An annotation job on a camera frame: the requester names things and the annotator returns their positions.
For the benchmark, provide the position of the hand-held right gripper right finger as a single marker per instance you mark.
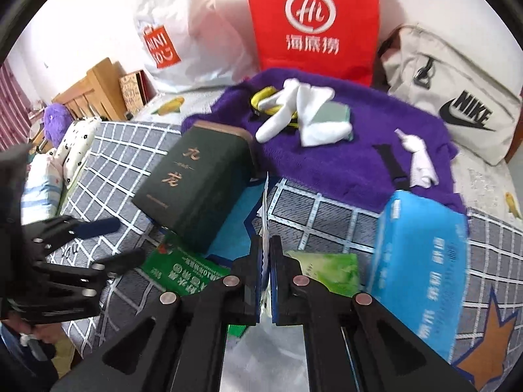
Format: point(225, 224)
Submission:
point(280, 281)

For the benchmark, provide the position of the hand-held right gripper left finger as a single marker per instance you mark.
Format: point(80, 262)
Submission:
point(249, 281)

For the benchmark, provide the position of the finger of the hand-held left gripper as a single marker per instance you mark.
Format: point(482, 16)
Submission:
point(98, 226)
point(122, 259)

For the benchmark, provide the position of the green wet wipes pack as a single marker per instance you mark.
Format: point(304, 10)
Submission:
point(327, 271)

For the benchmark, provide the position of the green sachet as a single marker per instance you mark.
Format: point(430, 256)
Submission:
point(179, 269)

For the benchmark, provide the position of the small printed sticker packet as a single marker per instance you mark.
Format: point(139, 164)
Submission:
point(265, 212)

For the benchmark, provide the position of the dark green tea tin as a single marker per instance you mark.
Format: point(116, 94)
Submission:
point(192, 188)

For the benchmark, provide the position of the white tissue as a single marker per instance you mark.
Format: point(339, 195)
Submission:
point(278, 122)

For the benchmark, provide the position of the small white cloth bundle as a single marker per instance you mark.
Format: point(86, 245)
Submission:
point(421, 167)

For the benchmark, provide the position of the yellow mesh pouch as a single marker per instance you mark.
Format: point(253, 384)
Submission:
point(261, 96)

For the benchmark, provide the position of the person's left hand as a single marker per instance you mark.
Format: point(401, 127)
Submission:
point(45, 333)

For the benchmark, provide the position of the striped pillow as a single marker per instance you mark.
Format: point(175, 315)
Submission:
point(39, 188)

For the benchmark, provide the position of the grey checked blanket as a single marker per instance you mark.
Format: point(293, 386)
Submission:
point(327, 228)

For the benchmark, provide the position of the polka dot pillow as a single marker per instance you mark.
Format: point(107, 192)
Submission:
point(77, 143)

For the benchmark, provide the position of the purple plush toy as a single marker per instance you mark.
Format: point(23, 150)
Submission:
point(57, 122)

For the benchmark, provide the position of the blue tissue pack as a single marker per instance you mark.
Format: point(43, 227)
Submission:
point(416, 253)

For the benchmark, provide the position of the wooden headboard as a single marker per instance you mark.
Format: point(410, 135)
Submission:
point(102, 85)

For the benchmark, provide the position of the patterned gift box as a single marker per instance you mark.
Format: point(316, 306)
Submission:
point(133, 90)

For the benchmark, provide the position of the purple towel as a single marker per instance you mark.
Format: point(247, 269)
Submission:
point(359, 159)

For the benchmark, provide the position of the pink striped curtain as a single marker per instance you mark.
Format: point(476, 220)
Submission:
point(12, 106)

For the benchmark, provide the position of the white plastic shopping bag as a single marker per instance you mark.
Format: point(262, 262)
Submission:
point(196, 49)

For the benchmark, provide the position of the grey sling bag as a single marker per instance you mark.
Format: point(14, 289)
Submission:
point(408, 73)

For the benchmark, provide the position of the red paper bag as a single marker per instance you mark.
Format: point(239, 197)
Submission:
point(359, 49)

